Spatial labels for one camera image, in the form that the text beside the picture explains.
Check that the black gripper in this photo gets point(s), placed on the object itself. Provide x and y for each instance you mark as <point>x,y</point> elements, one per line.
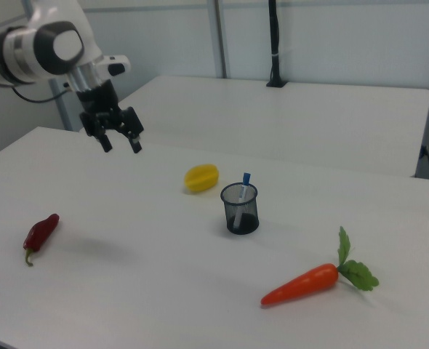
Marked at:
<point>98,96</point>

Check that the blue and white marker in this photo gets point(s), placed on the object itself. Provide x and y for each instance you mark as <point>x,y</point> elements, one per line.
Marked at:
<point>246,179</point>

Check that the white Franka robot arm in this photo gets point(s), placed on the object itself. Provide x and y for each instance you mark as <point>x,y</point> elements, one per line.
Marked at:
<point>29,47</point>

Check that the yellow toy starfruit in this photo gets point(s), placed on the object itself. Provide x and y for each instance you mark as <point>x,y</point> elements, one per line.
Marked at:
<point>201,178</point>

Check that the red toy chili pepper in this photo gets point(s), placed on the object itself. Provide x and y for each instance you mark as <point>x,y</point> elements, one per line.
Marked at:
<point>40,232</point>

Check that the black mesh pen cup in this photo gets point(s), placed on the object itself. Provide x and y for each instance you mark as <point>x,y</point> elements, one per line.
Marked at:
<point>240,212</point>

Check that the orange toy carrot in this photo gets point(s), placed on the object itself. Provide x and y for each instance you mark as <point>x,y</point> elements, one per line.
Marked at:
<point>301,283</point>

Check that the black camera pole stand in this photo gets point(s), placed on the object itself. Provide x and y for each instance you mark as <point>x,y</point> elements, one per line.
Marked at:
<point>274,43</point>

